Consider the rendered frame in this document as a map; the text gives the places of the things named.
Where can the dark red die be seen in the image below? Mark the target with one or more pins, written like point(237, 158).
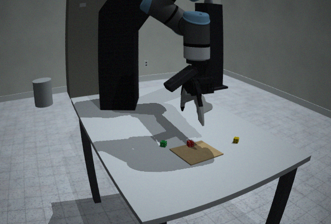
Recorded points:
point(190, 143)

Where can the green die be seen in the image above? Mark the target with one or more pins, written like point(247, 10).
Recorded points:
point(163, 143)

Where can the tan mat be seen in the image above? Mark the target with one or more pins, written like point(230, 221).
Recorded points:
point(200, 152)

